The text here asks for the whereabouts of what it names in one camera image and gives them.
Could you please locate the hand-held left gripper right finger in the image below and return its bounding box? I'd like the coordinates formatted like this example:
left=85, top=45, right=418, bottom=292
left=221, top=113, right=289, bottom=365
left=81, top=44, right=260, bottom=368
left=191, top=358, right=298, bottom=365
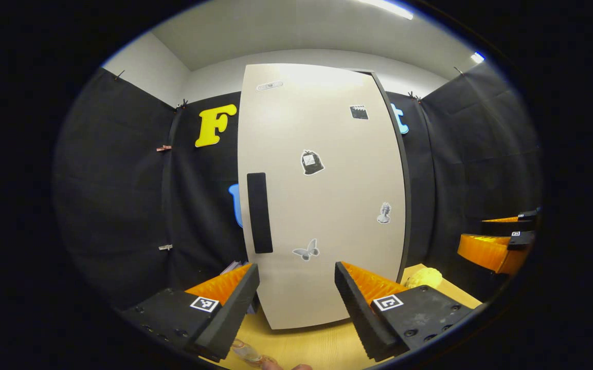
left=334, top=261, right=482, bottom=362

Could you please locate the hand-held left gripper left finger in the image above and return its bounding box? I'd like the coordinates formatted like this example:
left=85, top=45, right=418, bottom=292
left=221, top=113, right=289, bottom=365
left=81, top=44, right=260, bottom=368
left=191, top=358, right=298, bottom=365
left=121, top=263, right=261, bottom=363

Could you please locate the clear bottle with red label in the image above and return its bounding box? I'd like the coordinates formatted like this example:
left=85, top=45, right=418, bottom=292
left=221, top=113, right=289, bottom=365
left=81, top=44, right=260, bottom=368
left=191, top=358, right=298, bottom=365
left=230, top=338, right=276, bottom=369

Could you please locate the dark grey cabinet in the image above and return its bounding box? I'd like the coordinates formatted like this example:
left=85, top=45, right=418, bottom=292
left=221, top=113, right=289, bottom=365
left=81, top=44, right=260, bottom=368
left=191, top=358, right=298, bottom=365
left=350, top=68, right=414, bottom=283

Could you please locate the black door handle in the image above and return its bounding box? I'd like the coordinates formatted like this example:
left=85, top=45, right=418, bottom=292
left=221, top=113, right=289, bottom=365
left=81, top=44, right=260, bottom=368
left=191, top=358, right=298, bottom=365
left=246, top=172, right=274, bottom=254

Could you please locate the beige cabinet door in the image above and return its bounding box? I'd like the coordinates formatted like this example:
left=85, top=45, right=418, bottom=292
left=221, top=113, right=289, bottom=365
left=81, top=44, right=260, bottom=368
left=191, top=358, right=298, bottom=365
left=237, top=63, right=409, bottom=330

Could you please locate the yellow sponge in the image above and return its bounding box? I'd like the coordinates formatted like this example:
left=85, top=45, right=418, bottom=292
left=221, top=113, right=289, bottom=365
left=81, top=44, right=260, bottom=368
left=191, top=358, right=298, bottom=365
left=404, top=267, right=443, bottom=289

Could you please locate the black backdrop cloth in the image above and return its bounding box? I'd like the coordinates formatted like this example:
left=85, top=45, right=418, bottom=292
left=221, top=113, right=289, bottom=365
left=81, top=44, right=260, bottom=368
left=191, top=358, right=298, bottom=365
left=52, top=62, right=543, bottom=311

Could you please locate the long ceiling light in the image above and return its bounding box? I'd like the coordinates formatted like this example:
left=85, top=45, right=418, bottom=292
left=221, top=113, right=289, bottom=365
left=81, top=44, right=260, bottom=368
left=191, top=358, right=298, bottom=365
left=355, top=0, right=414, bottom=20

